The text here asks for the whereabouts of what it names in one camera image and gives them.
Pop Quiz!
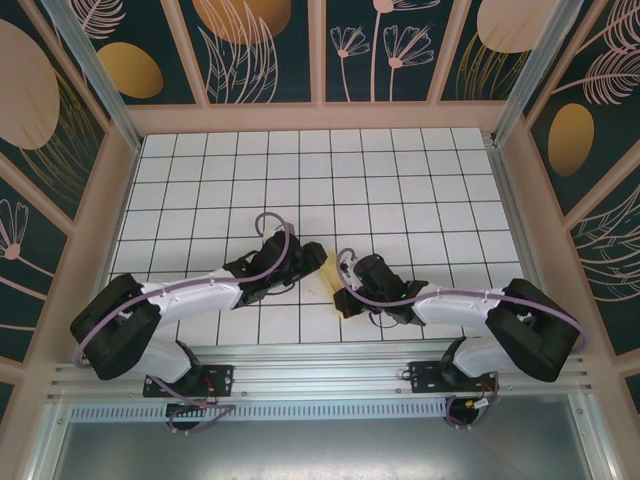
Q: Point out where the pale yellow paper sheet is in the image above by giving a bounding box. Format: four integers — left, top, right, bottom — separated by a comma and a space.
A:
319, 251, 347, 304

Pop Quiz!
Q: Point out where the grey metal sheet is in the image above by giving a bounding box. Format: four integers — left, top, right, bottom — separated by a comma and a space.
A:
44, 419, 616, 480

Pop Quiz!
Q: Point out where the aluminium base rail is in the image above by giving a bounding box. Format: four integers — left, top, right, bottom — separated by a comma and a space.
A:
47, 344, 594, 401

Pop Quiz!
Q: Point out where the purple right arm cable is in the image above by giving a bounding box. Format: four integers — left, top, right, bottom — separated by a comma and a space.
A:
335, 247, 592, 432

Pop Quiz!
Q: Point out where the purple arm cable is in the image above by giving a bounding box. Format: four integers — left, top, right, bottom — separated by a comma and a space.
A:
335, 247, 592, 432
72, 210, 294, 437

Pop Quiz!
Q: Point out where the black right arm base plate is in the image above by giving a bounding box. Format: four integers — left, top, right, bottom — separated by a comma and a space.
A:
408, 359, 503, 394

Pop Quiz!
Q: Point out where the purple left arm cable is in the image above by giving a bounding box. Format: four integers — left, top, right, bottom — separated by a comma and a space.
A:
72, 210, 294, 437

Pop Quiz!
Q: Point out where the slotted metal cable duct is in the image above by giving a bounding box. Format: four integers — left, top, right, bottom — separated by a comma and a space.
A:
69, 402, 451, 422

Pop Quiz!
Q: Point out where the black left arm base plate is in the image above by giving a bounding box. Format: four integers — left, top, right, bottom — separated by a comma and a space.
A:
143, 363, 236, 399

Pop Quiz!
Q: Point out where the aluminium side rail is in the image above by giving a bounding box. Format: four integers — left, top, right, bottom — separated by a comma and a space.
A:
487, 144, 564, 354

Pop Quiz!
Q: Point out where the aluminium corner post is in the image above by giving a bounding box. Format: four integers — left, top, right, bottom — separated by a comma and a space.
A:
491, 0, 571, 147
40, 0, 142, 154

